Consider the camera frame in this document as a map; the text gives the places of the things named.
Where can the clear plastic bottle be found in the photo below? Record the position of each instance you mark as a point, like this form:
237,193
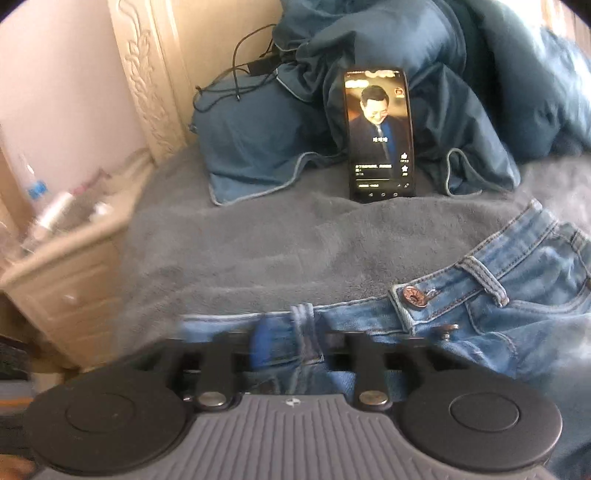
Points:
32,184

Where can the cream nightstand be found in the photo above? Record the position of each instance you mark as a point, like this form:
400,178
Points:
69,286

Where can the black smartphone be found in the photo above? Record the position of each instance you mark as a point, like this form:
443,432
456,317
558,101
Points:
378,138

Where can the white tube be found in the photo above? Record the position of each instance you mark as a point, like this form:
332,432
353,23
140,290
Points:
53,214

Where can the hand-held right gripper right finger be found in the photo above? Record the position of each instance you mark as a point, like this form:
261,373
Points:
364,350

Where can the black power adapter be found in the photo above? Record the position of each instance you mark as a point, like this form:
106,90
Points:
263,64

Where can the blue duvet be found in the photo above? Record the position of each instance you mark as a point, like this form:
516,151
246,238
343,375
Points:
485,69

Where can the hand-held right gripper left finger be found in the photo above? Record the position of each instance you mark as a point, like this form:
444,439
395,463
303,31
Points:
264,346

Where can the cream carved headboard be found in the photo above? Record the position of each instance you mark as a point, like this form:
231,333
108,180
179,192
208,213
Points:
147,69

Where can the blue denim jeans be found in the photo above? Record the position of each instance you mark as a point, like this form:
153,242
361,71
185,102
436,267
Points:
508,332

